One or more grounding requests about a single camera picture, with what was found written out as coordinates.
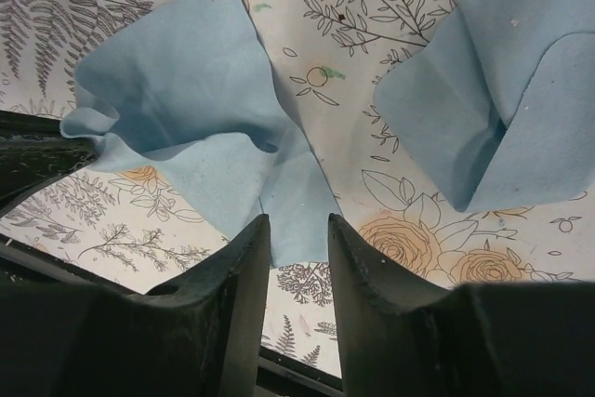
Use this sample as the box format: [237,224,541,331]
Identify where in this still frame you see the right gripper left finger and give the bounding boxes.
[1,215,271,396]

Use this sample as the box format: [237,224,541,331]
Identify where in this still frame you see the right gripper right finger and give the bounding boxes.
[328,214,594,396]

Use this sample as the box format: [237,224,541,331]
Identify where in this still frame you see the light blue cloth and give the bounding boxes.
[60,0,338,268]
[374,0,594,212]

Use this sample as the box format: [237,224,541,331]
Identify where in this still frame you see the black sunglasses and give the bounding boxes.
[0,111,98,216]

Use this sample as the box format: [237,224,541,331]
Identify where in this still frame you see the floral table mat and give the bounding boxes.
[1,0,594,377]

